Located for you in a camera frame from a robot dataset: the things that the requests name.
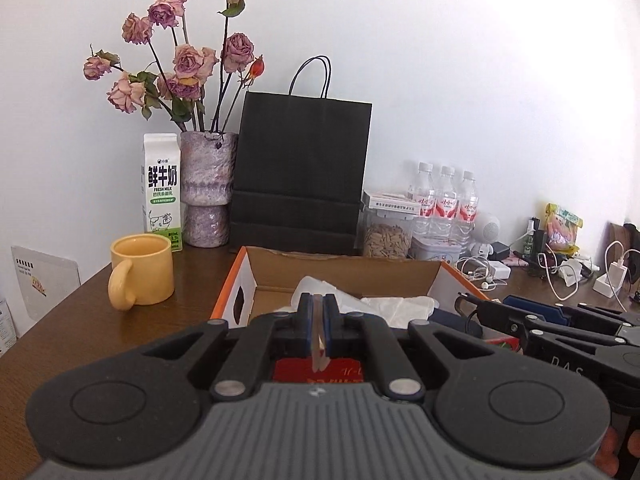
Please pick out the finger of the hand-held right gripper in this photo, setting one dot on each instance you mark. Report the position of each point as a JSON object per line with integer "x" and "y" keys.
{"x": 545, "y": 310}
{"x": 495, "y": 317}

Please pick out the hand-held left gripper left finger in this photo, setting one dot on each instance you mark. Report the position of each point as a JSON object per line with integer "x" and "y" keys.
{"x": 311, "y": 320}

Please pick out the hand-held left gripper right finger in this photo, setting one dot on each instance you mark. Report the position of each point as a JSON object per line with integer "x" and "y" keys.
{"x": 327, "y": 320}

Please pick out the red cardboard box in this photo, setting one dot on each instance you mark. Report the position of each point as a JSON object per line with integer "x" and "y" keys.
{"x": 350, "y": 267}

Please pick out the white plastic bag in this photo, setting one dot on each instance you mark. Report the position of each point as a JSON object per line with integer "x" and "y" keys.
{"x": 395, "y": 307}

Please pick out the person's right hand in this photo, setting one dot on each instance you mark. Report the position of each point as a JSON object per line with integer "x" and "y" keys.
{"x": 607, "y": 452}

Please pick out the white earphones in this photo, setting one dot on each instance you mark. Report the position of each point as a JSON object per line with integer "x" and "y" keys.
{"x": 484, "y": 285}

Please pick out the white face mask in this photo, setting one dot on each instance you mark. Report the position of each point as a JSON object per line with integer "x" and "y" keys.
{"x": 569, "y": 272}

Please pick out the white charger box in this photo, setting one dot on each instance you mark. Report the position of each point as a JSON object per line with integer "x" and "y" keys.
{"x": 497, "y": 269}

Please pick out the black power adapter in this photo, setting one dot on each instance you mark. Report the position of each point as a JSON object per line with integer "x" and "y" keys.
{"x": 500, "y": 249}

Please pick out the black stand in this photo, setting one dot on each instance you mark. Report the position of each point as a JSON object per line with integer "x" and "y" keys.
{"x": 537, "y": 240}

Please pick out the white power adapter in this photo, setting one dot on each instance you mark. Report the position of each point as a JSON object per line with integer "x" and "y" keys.
{"x": 612, "y": 280}

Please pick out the yellow pink snack bag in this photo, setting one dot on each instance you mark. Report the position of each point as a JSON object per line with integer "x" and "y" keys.
{"x": 562, "y": 227}

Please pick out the white printed tin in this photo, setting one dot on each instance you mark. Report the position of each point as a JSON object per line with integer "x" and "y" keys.
{"x": 432, "y": 252}

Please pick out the white robot speaker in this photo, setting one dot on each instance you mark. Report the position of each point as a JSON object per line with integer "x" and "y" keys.
{"x": 487, "y": 227}

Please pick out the clear seed container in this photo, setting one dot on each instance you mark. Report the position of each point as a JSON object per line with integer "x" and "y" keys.
{"x": 387, "y": 240}

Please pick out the water bottle red label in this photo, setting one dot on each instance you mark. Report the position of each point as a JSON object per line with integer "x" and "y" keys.
{"x": 446, "y": 212}
{"x": 467, "y": 215}
{"x": 424, "y": 210}

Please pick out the flat white box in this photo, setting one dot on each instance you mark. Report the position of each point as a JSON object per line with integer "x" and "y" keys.
{"x": 390, "y": 202}

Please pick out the black paper bag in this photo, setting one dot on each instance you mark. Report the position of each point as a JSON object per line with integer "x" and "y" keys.
{"x": 300, "y": 160}

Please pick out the yellow mug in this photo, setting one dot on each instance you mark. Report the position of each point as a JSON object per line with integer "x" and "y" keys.
{"x": 145, "y": 270}

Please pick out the purple speckled vase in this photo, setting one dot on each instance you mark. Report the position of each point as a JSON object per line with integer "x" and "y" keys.
{"x": 207, "y": 180}

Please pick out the white green milk carton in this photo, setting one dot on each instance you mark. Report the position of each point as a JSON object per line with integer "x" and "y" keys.
{"x": 162, "y": 185}

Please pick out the white printed board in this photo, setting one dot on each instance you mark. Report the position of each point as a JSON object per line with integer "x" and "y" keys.
{"x": 45, "y": 280}

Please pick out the dried rose bouquet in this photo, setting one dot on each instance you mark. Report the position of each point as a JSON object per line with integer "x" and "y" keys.
{"x": 190, "y": 65}

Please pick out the blue white bag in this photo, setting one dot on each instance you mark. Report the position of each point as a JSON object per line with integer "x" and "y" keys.
{"x": 5, "y": 320}

